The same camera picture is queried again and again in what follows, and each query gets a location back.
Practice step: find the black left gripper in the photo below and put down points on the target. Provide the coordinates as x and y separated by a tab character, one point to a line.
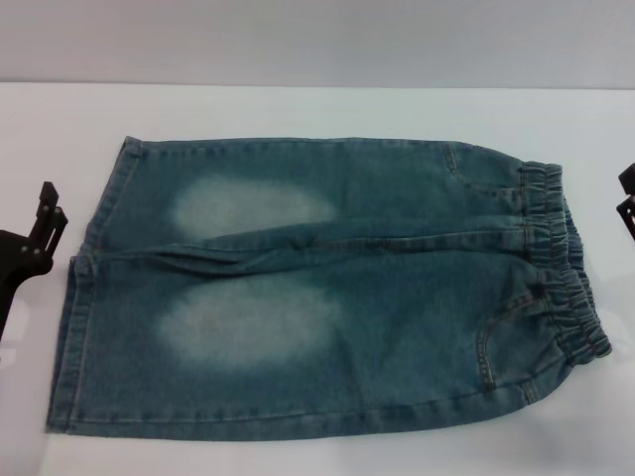
15	268

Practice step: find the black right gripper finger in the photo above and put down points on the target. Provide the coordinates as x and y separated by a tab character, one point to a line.
631	213

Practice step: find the blue denim shorts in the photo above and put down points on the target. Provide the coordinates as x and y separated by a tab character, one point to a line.
347	297

